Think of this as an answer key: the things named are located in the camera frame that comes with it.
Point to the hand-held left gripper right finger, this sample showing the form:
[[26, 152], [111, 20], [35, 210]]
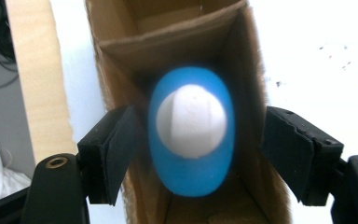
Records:
[[301, 155]]

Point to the blue cardboard box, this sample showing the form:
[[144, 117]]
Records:
[[174, 34]]

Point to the blue bottle with white cap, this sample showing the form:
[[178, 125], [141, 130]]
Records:
[[192, 177]]

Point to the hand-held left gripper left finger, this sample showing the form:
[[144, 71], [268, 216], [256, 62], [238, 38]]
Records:
[[105, 155]]

